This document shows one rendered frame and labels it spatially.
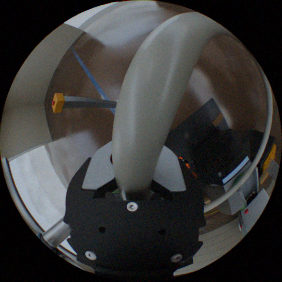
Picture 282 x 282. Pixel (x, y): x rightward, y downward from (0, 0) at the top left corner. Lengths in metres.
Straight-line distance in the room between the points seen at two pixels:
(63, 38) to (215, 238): 11.60
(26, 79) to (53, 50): 1.91
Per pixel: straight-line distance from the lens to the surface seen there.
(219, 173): 0.85
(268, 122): 0.42
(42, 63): 5.87
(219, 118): 1.53
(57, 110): 0.83
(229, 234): 6.10
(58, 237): 0.67
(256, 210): 0.76
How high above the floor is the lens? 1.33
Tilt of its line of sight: 66 degrees down
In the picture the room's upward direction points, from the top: 132 degrees counter-clockwise
